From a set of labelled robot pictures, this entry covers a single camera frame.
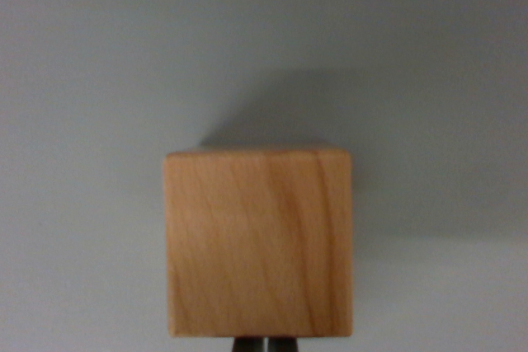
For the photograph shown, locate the wooden cube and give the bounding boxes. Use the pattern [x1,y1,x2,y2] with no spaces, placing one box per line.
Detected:
[163,147,355,338]

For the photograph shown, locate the grey plastic tray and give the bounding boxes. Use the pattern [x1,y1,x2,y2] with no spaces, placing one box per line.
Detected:
[0,0,528,352]

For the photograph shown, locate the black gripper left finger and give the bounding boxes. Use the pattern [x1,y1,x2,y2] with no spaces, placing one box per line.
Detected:
[232,336,266,352]

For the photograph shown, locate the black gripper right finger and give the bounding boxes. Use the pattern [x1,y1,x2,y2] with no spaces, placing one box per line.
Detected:
[266,336,300,352]

